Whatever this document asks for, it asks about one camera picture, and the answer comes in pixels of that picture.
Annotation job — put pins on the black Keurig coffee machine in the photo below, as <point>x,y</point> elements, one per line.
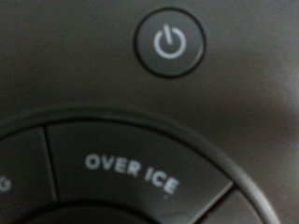
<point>124,93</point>

